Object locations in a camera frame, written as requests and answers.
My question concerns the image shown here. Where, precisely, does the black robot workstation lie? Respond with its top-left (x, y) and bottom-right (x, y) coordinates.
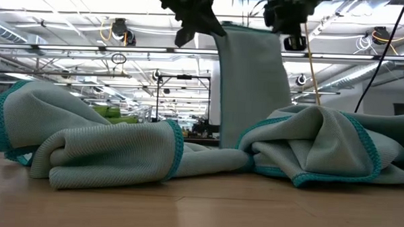
top-left (191, 118), bottom-right (222, 139)

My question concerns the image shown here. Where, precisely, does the white building pillar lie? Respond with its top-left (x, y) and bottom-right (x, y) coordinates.
top-left (209, 61), bottom-right (224, 125)

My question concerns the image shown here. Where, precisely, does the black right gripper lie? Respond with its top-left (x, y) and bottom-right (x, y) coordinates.
top-left (261, 0), bottom-right (323, 53)

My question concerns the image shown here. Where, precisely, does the clear plastic bin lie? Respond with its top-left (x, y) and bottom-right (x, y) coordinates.
top-left (92, 102), bottom-right (153, 125)

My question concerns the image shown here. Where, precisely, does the light blue microfiber towel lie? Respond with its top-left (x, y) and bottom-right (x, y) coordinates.
top-left (234, 101), bottom-right (404, 193)
top-left (0, 79), bottom-right (253, 197)
top-left (207, 24), bottom-right (296, 152)

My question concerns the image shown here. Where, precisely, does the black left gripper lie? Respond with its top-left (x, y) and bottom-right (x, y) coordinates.
top-left (135, 0), bottom-right (229, 50)

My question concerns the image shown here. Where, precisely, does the black cable loop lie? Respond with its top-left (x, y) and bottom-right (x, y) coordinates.
top-left (110, 52), bottom-right (128, 66)

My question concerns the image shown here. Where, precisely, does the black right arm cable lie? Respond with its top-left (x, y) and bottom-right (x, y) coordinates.
top-left (354, 0), bottom-right (404, 115)

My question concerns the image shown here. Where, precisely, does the silver air duct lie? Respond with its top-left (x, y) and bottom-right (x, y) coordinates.
top-left (0, 20), bottom-right (30, 44)

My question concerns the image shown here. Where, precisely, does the ceiling cable reel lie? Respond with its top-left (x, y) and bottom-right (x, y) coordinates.
top-left (372, 26), bottom-right (394, 46)
top-left (109, 18), bottom-right (138, 47)

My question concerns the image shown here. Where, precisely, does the black table edge rail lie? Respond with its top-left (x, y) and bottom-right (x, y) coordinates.
top-left (183, 137), bottom-right (221, 148)

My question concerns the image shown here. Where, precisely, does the green microfiber towel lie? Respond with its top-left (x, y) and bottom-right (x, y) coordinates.
top-left (93, 104), bottom-right (123, 119)
top-left (105, 115), bottom-right (139, 125)

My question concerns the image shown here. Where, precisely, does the yellow hanging strap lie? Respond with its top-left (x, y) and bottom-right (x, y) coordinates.
top-left (302, 22), bottom-right (324, 106)

